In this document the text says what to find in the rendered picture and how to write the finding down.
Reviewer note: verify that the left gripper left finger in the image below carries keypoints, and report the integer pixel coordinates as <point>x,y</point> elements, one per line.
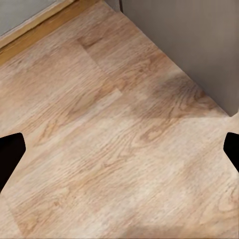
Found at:
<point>12,149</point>

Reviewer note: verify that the fixed window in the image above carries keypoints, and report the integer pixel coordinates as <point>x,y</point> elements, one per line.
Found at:
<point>24,22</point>

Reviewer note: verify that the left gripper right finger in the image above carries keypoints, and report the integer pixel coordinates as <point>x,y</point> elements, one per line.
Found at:
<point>231,148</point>

